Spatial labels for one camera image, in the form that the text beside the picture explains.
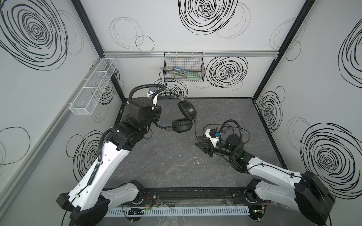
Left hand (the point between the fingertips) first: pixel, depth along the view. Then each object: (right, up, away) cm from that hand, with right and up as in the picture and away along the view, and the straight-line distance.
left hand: (152, 101), depth 63 cm
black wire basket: (+16, +30, +43) cm, 55 cm away
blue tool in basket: (+9, +24, +28) cm, 38 cm away
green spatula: (+19, +17, +23) cm, 35 cm away
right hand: (+21, -20, +9) cm, 30 cm away
